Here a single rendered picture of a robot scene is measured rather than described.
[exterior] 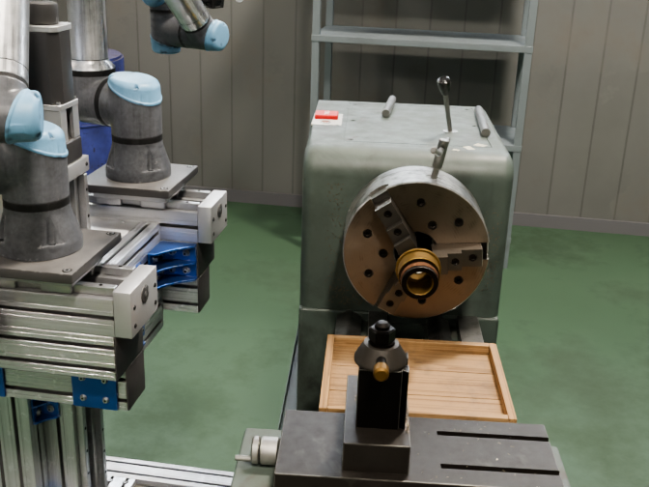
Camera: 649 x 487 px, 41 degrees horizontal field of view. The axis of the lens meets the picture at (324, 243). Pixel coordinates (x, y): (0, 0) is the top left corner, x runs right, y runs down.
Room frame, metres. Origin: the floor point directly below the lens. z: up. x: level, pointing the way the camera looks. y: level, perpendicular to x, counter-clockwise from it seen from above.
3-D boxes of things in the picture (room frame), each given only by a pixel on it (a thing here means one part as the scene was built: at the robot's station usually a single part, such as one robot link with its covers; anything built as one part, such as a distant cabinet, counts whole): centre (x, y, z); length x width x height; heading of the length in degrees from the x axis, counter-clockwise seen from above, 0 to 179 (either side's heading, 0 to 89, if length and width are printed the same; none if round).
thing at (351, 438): (1.18, -0.09, 1.00); 0.20 x 0.10 x 0.05; 177
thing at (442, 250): (1.69, -0.29, 1.09); 0.12 x 0.11 x 0.05; 87
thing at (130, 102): (1.96, 0.45, 1.33); 0.13 x 0.12 x 0.14; 60
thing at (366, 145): (2.17, -0.20, 1.06); 0.59 x 0.48 x 0.39; 177
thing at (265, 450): (1.17, 0.09, 0.95); 0.07 x 0.04 x 0.04; 87
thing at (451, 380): (1.51, -0.19, 0.88); 0.36 x 0.30 x 0.04; 87
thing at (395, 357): (1.16, -0.09, 1.13); 0.08 x 0.08 x 0.03
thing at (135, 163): (1.96, 0.44, 1.21); 0.15 x 0.15 x 0.10
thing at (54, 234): (1.47, 0.52, 1.21); 0.15 x 0.15 x 0.10
